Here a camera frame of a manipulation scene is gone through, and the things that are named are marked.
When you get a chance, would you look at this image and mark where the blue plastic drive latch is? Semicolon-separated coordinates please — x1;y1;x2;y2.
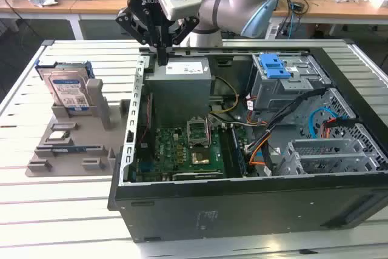
259;53;289;79

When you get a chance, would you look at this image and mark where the metal socket cover frame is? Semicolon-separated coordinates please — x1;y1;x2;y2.
185;118;212;148

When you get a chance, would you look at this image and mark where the installed RAM stick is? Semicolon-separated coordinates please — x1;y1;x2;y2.
231;125;247;178

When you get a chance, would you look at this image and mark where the grey metal drive cage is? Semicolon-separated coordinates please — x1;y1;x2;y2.
247;53;333;113

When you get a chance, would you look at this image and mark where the black cable bundle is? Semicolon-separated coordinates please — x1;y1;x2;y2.
242;87;330;154

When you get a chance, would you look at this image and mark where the black open PC case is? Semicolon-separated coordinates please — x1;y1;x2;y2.
107;39;388;243

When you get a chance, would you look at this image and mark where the grey wire bundle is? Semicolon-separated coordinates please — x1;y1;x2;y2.
209;112;268;127

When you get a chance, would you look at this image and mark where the grey metal disk bay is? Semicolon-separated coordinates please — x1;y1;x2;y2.
275;137;388;177

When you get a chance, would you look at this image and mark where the black RAM slot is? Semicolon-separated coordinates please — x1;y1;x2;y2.
218;124;233;178
224;124;239;178

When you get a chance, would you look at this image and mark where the orange flat wire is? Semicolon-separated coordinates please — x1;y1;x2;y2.
247;146;275;166

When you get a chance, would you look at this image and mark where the grey power supply unit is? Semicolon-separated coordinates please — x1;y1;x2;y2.
144;57;213;126

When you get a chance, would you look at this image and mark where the orange red power wire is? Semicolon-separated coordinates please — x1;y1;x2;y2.
321;116;360;139

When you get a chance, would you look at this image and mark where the green motherboard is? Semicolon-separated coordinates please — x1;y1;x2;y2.
133;119;258;183

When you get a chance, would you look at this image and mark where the loose RAM stick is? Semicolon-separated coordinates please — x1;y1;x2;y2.
51;146;87;153

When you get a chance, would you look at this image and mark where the thin metal locking lever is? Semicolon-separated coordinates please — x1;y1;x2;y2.
206;116;213;147

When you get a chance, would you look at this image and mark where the hard disk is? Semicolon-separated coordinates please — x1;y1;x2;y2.
35;61;95;112

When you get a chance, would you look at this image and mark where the blue data wire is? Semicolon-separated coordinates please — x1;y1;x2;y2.
309;106;338;140

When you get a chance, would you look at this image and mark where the red black twisted wire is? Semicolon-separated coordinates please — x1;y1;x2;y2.
142;92;153;147

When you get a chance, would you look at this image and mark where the grey parts rack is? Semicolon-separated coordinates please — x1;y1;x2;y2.
25;78;134;178

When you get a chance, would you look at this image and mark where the black graphics card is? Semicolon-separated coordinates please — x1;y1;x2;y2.
172;170;226;181

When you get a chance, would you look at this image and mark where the CPU socket with gold pins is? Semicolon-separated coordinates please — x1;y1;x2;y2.
190;149;213;167

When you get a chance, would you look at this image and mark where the yellow wire bundle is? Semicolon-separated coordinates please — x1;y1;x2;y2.
210;75;241;115

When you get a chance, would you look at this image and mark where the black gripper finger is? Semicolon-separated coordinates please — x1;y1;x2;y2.
162;18;200;66
115;12;164;66

